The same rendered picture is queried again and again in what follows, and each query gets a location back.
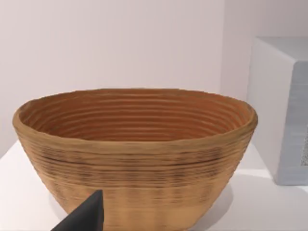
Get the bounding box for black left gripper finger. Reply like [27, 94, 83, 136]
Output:
[51, 189, 105, 231]

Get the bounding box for brown woven basket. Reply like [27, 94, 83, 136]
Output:
[13, 88, 258, 231]

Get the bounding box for pale grey microwave oven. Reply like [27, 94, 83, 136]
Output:
[245, 36, 308, 187]

